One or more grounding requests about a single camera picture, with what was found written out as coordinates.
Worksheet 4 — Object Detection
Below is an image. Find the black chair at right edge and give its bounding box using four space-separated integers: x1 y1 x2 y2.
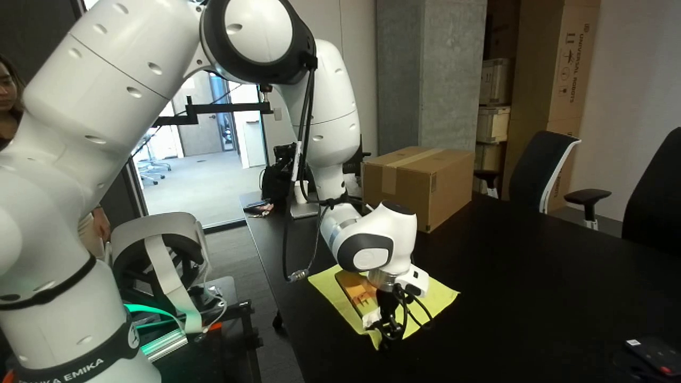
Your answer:
562 127 681 261

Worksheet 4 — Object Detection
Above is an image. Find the black device with red button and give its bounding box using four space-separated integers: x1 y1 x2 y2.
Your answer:
626 336 681 380

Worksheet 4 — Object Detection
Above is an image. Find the tall brown cardboard box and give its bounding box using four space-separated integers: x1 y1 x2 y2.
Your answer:
548 0 600 136

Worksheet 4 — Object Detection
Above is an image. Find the person at left edge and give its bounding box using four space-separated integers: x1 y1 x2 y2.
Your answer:
0 57 24 151

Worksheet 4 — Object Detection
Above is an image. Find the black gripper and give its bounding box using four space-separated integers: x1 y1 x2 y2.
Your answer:
363 283 423 351

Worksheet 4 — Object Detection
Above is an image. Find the yellow cloth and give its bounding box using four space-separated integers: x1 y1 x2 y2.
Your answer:
310 267 459 347

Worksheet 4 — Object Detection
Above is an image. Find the white VR headset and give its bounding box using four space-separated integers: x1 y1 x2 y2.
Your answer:
108 214 211 335

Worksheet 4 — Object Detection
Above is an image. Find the black white office chair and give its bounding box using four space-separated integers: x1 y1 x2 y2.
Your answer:
510 132 580 216

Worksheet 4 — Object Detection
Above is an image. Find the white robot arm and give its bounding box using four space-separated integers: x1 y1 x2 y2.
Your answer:
0 0 420 383

